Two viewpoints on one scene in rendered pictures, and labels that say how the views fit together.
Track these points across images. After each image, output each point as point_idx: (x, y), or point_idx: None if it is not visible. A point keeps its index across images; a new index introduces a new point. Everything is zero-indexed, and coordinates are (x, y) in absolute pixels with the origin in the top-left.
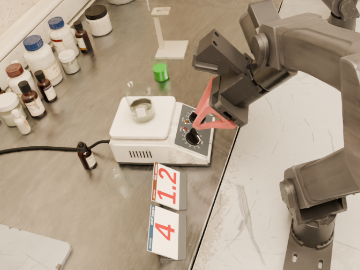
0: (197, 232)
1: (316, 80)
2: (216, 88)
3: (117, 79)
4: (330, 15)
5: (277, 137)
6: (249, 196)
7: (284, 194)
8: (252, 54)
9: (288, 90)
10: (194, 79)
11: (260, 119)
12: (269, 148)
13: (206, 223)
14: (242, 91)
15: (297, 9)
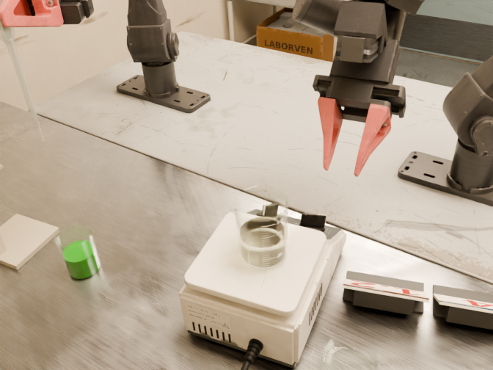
0: (465, 280)
1: (224, 125)
2: (363, 89)
3: (20, 344)
4: (147, 70)
5: (312, 175)
6: (407, 218)
7: (487, 134)
8: (125, 159)
9: (228, 148)
10: (128, 227)
11: (269, 181)
12: (327, 184)
13: (447, 268)
14: (395, 64)
15: (67, 106)
